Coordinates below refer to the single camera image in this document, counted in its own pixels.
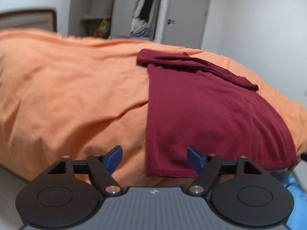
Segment colourful bag in wardrobe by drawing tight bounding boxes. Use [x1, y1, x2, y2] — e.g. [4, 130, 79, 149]
[94, 17, 111, 39]

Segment grey room door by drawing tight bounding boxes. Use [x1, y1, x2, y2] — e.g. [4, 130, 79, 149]
[161, 0, 211, 48]

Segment orange bed cover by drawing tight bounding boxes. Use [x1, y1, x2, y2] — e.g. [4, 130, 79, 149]
[1, 29, 306, 187]

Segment hanging clothes in wardrobe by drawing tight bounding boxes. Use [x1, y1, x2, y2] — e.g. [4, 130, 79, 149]
[130, 0, 160, 40]

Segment brown padded headboard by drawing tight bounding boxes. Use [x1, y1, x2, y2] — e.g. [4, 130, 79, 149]
[1, 9, 57, 32]

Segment maroon red garment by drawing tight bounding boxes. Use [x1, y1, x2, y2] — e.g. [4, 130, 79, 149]
[137, 49, 298, 177]

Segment grey open wardrobe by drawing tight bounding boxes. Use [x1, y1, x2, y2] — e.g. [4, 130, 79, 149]
[68, 0, 161, 39]

